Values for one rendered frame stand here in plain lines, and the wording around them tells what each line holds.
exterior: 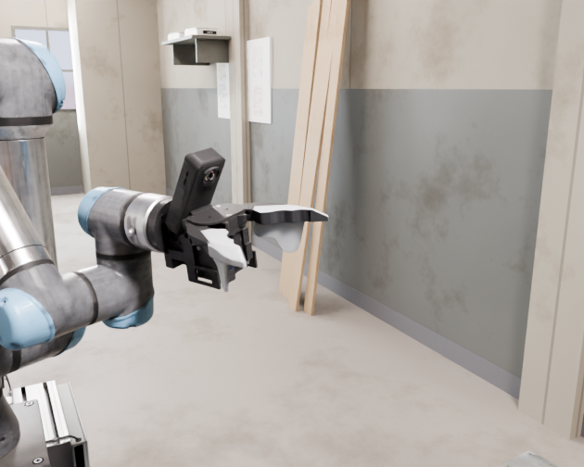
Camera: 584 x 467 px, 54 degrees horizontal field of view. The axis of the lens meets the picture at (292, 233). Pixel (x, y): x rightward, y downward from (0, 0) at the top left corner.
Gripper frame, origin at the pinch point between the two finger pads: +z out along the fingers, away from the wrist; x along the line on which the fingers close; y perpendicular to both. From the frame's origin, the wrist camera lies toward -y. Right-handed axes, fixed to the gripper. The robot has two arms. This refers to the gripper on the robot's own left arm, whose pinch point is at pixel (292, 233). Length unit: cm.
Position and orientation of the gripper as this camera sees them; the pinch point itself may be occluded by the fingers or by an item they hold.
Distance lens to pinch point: 62.1
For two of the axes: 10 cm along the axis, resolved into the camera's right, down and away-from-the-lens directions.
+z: 8.0, 1.5, -5.8
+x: -5.9, 3.3, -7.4
